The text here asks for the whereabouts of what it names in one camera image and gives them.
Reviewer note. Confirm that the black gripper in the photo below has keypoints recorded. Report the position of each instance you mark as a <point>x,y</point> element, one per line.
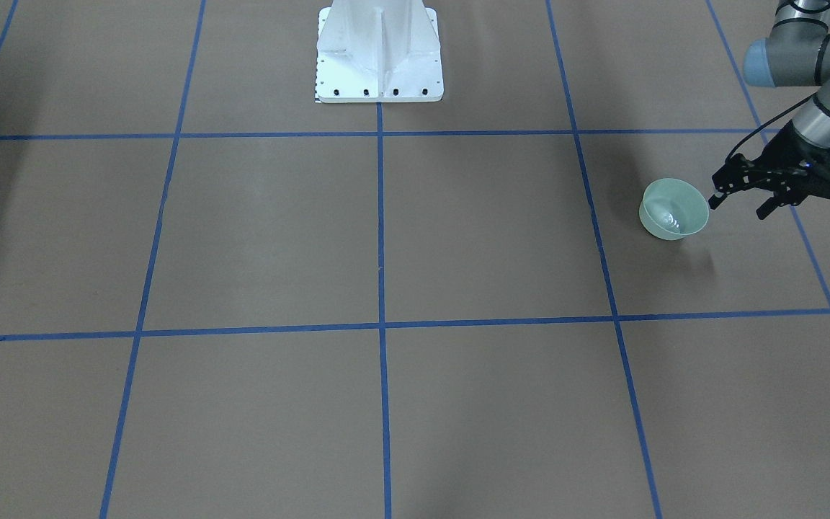
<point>779,154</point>

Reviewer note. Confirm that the mint green bowl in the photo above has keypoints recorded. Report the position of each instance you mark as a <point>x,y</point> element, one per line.
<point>672,209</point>

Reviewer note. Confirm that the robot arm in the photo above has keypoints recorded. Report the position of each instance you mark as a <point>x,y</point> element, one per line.
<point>796,53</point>

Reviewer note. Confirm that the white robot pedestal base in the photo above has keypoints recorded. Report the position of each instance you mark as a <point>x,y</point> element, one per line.
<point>378,52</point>

